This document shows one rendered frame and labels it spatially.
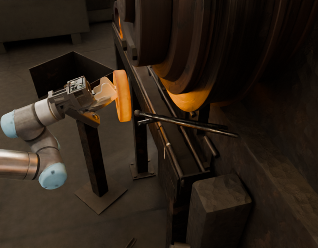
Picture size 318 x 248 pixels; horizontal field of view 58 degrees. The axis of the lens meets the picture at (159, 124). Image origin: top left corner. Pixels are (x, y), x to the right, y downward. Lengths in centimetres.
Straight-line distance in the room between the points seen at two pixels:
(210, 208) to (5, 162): 52
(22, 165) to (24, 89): 174
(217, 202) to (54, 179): 47
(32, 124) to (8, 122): 6
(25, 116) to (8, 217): 85
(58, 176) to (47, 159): 6
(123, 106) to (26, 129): 29
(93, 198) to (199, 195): 105
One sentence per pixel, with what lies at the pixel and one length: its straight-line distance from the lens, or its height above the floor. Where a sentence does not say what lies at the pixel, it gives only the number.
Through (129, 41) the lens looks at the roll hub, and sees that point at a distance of 59.
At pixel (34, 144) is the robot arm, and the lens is 94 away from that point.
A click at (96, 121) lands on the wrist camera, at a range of 91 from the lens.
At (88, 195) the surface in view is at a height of 1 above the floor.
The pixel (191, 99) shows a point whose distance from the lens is 51.
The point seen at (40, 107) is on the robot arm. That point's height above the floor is 77.
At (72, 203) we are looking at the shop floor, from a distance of 158.
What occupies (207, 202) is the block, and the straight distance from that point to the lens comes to 55.
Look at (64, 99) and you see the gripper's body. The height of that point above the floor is 78.
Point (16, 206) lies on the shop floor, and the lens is 167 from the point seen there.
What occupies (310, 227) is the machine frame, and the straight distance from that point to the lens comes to 49.
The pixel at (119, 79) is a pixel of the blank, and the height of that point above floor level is 83.
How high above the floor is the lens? 125
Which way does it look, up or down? 40 degrees down
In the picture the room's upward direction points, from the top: straight up
